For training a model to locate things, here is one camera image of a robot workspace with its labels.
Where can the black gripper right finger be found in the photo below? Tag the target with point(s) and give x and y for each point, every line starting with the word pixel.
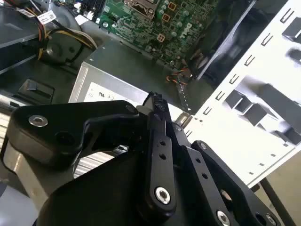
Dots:
pixel 211 179

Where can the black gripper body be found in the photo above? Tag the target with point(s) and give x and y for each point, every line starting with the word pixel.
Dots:
pixel 98 200

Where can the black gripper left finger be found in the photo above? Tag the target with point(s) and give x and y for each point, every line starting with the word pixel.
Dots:
pixel 58 131

